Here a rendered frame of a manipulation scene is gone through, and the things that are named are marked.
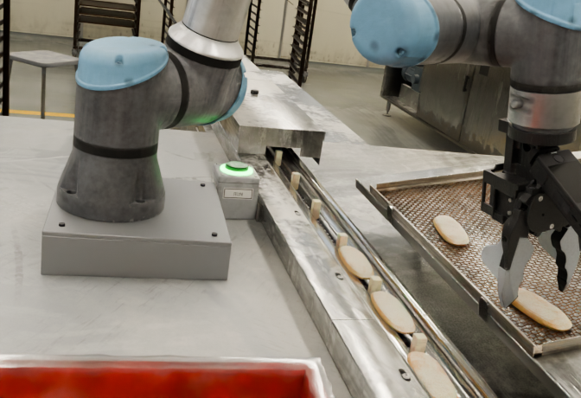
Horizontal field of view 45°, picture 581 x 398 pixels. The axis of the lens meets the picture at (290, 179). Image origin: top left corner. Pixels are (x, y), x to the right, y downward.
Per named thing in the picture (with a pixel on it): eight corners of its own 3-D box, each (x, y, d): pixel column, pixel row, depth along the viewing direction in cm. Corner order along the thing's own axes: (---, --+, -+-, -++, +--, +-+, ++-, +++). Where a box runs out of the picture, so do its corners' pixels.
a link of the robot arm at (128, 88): (54, 129, 96) (59, 30, 92) (130, 120, 107) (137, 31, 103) (109, 154, 90) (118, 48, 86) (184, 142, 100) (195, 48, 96)
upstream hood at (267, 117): (176, 54, 253) (178, 30, 251) (225, 58, 258) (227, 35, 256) (235, 160, 139) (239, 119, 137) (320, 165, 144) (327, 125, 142)
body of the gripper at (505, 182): (528, 204, 86) (538, 110, 82) (581, 230, 79) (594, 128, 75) (477, 215, 84) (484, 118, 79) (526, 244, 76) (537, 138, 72)
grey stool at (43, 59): (41, 141, 410) (43, 64, 396) (-3, 126, 425) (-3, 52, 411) (85, 131, 442) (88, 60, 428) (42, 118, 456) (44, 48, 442)
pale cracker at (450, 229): (428, 219, 108) (428, 212, 107) (451, 217, 108) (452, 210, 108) (449, 247, 98) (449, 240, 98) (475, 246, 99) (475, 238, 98)
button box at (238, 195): (205, 220, 124) (211, 160, 120) (248, 221, 126) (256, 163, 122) (211, 239, 116) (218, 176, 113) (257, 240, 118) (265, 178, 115)
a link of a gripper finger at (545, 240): (552, 262, 89) (539, 203, 85) (588, 283, 84) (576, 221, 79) (533, 274, 88) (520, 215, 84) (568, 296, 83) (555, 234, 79)
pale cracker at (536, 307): (495, 294, 86) (496, 285, 86) (520, 287, 87) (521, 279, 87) (553, 335, 77) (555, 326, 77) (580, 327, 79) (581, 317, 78)
